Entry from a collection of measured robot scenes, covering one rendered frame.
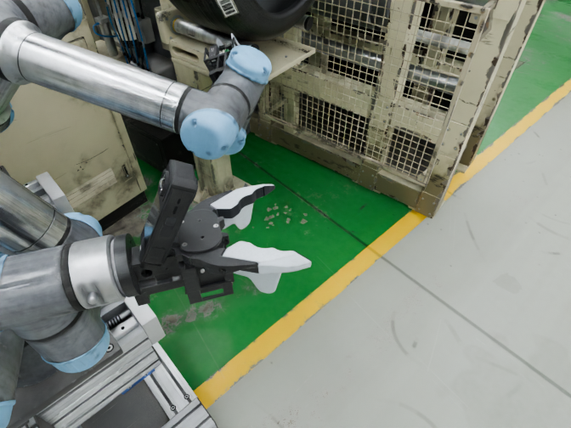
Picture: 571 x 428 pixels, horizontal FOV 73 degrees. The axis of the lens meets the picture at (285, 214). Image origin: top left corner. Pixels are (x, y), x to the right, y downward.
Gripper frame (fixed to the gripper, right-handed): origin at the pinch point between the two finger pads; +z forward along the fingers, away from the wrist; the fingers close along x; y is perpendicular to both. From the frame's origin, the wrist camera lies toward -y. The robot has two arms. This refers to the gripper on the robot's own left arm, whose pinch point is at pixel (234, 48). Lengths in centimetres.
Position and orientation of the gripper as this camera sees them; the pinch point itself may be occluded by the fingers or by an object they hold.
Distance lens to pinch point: 103.2
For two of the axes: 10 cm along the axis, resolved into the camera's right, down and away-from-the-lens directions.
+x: -9.4, 2.4, 2.4
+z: -0.5, -8.1, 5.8
